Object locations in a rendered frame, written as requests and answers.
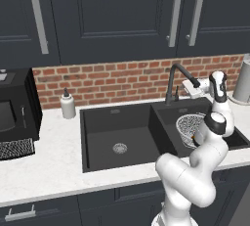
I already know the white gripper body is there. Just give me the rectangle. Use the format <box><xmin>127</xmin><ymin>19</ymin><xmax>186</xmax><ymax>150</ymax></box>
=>
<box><xmin>182</xmin><ymin>78</ymin><xmax>207</xmax><ymax>100</ymax></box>

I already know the black sink faucet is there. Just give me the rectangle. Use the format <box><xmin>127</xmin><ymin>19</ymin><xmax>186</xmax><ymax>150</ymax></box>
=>
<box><xmin>164</xmin><ymin>63</ymin><xmax>201</xmax><ymax>107</ymax></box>

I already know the white mesh colander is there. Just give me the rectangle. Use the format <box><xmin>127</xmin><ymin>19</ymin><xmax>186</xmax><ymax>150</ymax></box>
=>
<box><xmin>175</xmin><ymin>112</ymin><xmax>208</xmax><ymax>150</ymax></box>

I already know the black double sink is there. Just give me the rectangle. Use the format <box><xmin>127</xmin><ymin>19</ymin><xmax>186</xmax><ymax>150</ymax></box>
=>
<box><xmin>79</xmin><ymin>97</ymin><xmax>250</xmax><ymax>174</ymax></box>

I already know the pale grey cylindrical appliance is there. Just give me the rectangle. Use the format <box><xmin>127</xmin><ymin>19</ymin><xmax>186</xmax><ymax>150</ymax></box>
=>
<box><xmin>227</xmin><ymin>53</ymin><xmax>250</xmax><ymax>107</ymax></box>

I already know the dark lower cupboard door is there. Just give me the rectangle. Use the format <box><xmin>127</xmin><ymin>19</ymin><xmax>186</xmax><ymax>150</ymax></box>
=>
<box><xmin>189</xmin><ymin>165</ymin><xmax>250</xmax><ymax>226</ymax></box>

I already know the dark wide cupboard door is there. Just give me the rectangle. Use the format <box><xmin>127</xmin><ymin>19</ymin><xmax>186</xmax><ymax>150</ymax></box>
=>
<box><xmin>47</xmin><ymin>0</ymin><xmax>184</xmax><ymax>67</ymax></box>

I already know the white soap dispenser bottle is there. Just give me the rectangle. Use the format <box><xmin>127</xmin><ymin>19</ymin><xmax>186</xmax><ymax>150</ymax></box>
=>
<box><xmin>60</xmin><ymin>87</ymin><xmax>77</xmax><ymax>120</ymax></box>

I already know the dark lower cupboard front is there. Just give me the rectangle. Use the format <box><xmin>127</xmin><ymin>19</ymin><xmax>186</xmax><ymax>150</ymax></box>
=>
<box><xmin>77</xmin><ymin>180</ymin><xmax>167</xmax><ymax>226</ymax></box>

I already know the black microwave oven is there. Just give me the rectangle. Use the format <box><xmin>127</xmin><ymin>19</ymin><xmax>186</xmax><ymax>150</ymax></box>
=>
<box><xmin>0</xmin><ymin>68</ymin><xmax>44</xmax><ymax>143</ymax></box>

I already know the dark drawer front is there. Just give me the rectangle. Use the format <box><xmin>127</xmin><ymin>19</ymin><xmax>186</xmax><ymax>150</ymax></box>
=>
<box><xmin>0</xmin><ymin>195</ymin><xmax>81</xmax><ymax>226</ymax></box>

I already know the dark narrow cupboard door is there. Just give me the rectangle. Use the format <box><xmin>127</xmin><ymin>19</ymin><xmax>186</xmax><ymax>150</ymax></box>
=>
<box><xmin>0</xmin><ymin>0</ymin><xmax>62</xmax><ymax>69</ymax></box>

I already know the grey cupboard door handle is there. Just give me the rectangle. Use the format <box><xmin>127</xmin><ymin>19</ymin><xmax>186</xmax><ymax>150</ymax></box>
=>
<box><xmin>26</xmin><ymin>0</ymin><xmax>50</xmax><ymax>56</ymax></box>
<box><xmin>186</xmin><ymin>0</ymin><xmax>208</xmax><ymax>48</ymax></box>
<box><xmin>165</xmin><ymin>0</ymin><xmax>185</xmax><ymax>49</ymax></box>

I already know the grey drawer handle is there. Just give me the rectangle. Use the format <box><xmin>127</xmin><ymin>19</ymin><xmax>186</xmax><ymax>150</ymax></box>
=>
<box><xmin>4</xmin><ymin>203</ymin><xmax>37</xmax><ymax>223</ymax></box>

